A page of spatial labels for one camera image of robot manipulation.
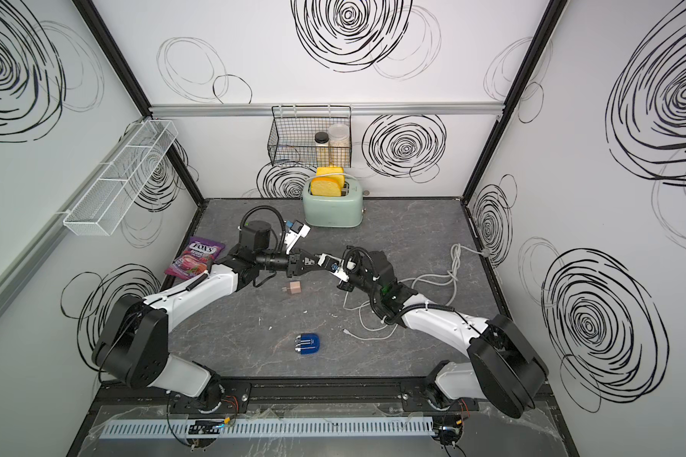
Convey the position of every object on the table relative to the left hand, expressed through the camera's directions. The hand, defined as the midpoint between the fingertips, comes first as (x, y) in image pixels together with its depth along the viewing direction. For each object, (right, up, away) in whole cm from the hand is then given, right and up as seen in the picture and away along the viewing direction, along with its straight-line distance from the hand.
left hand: (320, 265), depth 77 cm
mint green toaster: (+7, +17, +30) cm, 35 cm away
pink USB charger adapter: (-9, -9, +14) cm, 19 cm away
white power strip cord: (+43, -6, +17) cm, 46 cm away
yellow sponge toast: (+2, +24, +19) cm, 31 cm away
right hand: (+3, +2, +1) cm, 4 cm away
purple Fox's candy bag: (-46, 0, +22) cm, 51 cm away
